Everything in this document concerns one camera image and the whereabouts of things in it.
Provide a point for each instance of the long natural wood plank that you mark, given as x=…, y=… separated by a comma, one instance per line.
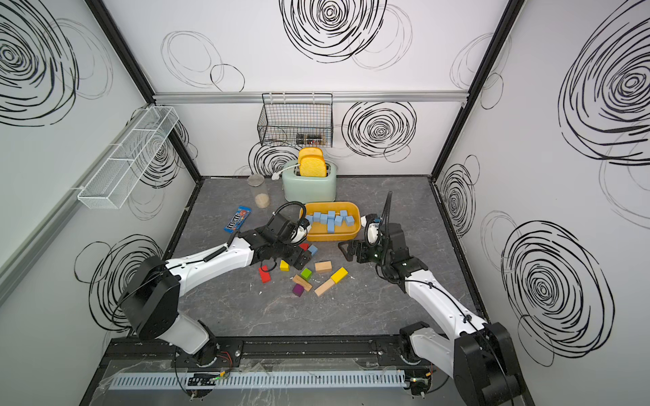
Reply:
x=323, y=288

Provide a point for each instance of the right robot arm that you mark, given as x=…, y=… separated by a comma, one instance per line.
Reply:
x=477, y=355

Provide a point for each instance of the yellow toast slice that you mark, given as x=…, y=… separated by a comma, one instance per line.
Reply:
x=313, y=167
x=309, y=152

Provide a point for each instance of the yellow toast slice back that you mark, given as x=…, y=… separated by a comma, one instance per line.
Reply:
x=309, y=152

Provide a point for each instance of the blue candy bag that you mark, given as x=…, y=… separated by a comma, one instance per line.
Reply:
x=238, y=219

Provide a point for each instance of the yellow toast slice front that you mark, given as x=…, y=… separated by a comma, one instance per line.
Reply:
x=313, y=167

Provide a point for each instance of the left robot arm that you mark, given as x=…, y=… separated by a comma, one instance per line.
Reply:
x=150, y=301

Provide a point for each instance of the black wire wall basket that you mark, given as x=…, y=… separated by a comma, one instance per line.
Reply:
x=296, y=119

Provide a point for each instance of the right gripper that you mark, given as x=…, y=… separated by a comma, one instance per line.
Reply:
x=361, y=245

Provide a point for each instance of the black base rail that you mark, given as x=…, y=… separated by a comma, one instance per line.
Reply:
x=382, y=350

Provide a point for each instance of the thin wood plank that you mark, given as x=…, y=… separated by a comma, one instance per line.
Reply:
x=297, y=279

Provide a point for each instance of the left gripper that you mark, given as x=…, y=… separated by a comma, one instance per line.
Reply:
x=295, y=258

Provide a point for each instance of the white slotted cable duct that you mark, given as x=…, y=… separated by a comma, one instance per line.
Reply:
x=258, y=380

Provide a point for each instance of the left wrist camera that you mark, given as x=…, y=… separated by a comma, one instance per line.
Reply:
x=300, y=235

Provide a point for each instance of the natural wood block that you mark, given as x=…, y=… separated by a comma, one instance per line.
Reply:
x=323, y=267

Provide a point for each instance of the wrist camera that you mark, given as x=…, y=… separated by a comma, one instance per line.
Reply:
x=371, y=224
x=300, y=235

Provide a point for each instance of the red block left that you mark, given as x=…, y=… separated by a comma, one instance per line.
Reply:
x=265, y=274

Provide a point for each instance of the yellow cube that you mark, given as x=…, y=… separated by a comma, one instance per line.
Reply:
x=285, y=265

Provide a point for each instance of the yellow plastic tub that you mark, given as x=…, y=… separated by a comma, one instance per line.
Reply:
x=319, y=233

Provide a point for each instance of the purple cube bottom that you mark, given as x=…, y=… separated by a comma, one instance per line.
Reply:
x=298, y=290

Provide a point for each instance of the white wire wall shelf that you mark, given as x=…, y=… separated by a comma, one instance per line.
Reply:
x=144, y=155

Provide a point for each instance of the long yellow block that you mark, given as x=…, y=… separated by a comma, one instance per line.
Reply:
x=339, y=275

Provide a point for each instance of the mint green toaster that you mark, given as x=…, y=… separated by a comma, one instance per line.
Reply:
x=309, y=189

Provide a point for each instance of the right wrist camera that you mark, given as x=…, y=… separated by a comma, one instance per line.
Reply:
x=371, y=224

